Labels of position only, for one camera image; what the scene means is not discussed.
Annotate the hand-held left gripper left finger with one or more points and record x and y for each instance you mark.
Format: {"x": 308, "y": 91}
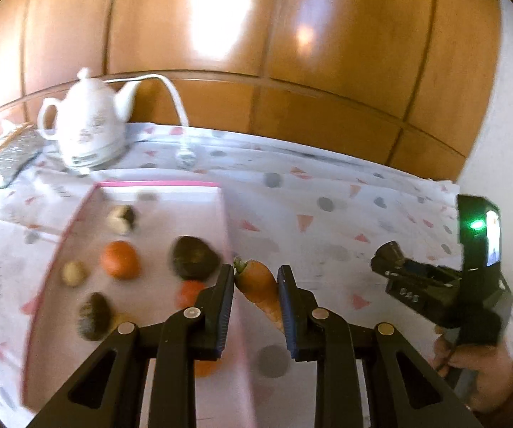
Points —
{"x": 226, "y": 307}

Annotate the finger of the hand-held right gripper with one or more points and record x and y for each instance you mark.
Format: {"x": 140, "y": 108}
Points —
{"x": 389, "y": 259}

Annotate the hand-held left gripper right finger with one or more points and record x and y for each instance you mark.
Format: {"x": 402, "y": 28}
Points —
{"x": 287, "y": 312}

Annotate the small red-orange fruit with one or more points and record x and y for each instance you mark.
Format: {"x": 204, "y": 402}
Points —
{"x": 190, "y": 293}

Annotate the orange carrot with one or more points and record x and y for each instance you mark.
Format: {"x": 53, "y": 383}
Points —
{"x": 258, "y": 283}

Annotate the dark avocado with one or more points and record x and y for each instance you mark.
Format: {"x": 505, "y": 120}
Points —
{"x": 194, "y": 258}

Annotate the large orange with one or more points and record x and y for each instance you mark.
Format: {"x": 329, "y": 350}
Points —
{"x": 205, "y": 368}

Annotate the pink rimmed white tray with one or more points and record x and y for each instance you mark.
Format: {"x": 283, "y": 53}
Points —
{"x": 149, "y": 232}

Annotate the large wood log piece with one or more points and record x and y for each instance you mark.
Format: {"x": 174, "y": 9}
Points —
{"x": 93, "y": 316}

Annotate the small wood log piece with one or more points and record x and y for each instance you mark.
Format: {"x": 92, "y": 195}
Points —
{"x": 122, "y": 219}

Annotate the person's right hand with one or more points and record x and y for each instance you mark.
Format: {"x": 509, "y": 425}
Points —
{"x": 488, "y": 374}

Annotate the white patterned tablecloth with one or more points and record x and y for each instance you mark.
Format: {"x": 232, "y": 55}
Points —
{"x": 327, "y": 178}

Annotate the orange tangerine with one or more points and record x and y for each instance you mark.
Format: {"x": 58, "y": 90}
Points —
{"x": 121, "y": 260}

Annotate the small beige potato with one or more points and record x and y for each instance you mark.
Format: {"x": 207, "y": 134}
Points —
{"x": 74, "y": 273}

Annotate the white ceramic electric kettle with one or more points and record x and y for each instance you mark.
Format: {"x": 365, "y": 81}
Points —
{"x": 89, "y": 120}

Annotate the patterned tissue box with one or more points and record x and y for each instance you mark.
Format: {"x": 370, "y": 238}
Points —
{"x": 15, "y": 156}

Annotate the wooden panelled cabinet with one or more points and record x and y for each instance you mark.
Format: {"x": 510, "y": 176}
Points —
{"x": 238, "y": 22}

